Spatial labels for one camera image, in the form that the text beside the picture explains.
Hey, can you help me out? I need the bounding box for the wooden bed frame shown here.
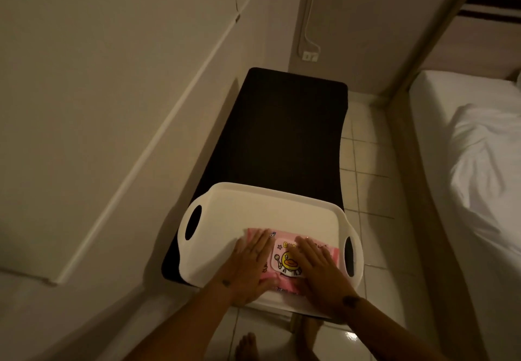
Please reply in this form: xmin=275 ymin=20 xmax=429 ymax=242
xmin=380 ymin=0 xmax=521 ymax=361

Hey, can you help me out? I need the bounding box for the person's left forearm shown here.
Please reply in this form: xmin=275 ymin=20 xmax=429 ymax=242
xmin=122 ymin=281 xmax=233 ymax=361

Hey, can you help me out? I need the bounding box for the pink wet wipes packet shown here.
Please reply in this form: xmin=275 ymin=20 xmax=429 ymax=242
xmin=242 ymin=228 xmax=340 ymax=297

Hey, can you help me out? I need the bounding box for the person's left foot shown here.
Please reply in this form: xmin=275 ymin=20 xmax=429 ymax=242
xmin=235 ymin=332 xmax=261 ymax=361

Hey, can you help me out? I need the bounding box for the person's right forearm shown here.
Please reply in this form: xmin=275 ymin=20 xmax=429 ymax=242
xmin=336 ymin=293 xmax=452 ymax=361

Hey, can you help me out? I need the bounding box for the black bench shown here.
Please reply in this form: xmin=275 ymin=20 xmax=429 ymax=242
xmin=161 ymin=67 xmax=349 ymax=288

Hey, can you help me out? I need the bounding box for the person's right hand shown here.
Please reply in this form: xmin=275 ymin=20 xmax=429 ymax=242
xmin=286 ymin=235 xmax=361 ymax=320

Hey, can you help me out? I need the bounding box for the white blanket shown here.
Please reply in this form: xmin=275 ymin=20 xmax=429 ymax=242
xmin=447 ymin=103 xmax=521 ymax=317

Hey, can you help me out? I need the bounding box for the white mattress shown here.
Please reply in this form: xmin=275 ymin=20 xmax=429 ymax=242
xmin=408 ymin=69 xmax=521 ymax=361

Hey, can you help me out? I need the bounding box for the white plastic tray with handles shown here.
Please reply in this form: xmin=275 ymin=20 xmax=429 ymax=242
xmin=176 ymin=182 xmax=364 ymax=320

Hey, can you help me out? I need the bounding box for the beige dark striped headboard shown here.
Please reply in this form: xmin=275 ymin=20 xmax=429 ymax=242
xmin=421 ymin=0 xmax=521 ymax=81

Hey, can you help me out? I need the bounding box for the person's left hand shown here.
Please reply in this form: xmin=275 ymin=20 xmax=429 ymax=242
xmin=220 ymin=229 xmax=281 ymax=308

